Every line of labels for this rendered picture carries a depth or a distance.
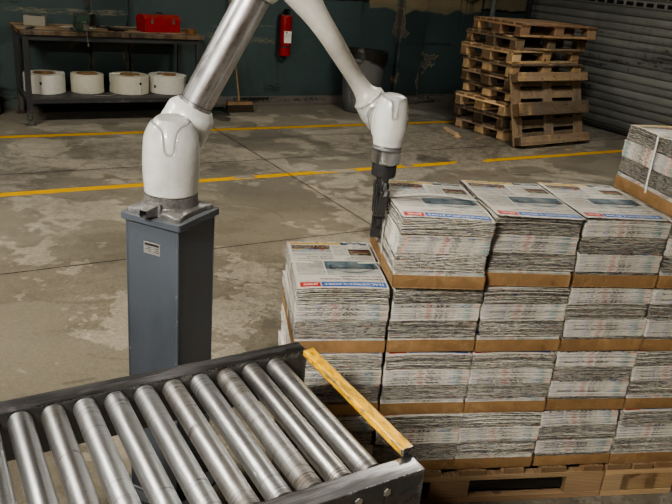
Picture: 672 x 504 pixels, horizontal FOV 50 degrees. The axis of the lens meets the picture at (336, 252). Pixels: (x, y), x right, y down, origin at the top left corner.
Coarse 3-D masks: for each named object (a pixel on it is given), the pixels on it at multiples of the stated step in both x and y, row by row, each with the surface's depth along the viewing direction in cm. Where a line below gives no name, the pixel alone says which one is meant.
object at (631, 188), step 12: (624, 180) 249; (636, 192) 243; (648, 192) 236; (648, 204) 236; (660, 204) 230; (660, 276) 229; (648, 348) 239; (660, 348) 240; (624, 408) 248; (636, 408) 248; (612, 456) 255; (624, 456) 256; (636, 456) 257; (648, 456) 258; (660, 456) 259
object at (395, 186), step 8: (392, 184) 233; (400, 184) 234; (408, 184) 235; (416, 184) 236; (424, 184) 237; (432, 184) 238; (440, 184) 239; (448, 184) 240; (392, 192) 226; (400, 192) 227; (408, 192) 228; (416, 192) 228; (424, 192) 229; (432, 192) 230; (440, 192) 231; (448, 192) 231; (456, 192) 232; (464, 192) 233; (376, 240) 237
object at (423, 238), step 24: (408, 216) 205; (432, 216) 206; (456, 216) 209; (480, 216) 211; (408, 240) 208; (432, 240) 209; (456, 240) 210; (480, 240) 211; (408, 264) 211; (432, 264) 212; (456, 264) 213; (480, 264) 214
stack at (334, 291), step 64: (320, 256) 233; (320, 320) 215; (384, 320) 218; (448, 320) 222; (512, 320) 227; (576, 320) 231; (640, 320) 235; (320, 384) 223; (384, 384) 227; (448, 384) 231; (512, 384) 236; (576, 384) 240; (384, 448) 237; (448, 448) 242; (512, 448) 246; (576, 448) 251
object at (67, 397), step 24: (216, 360) 173; (240, 360) 174; (264, 360) 176; (288, 360) 179; (96, 384) 159; (120, 384) 160; (144, 384) 161; (216, 384) 171; (0, 408) 148; (24, 408) 149; (72, 408) 154; (168, 408) 166; (0, 432) 148
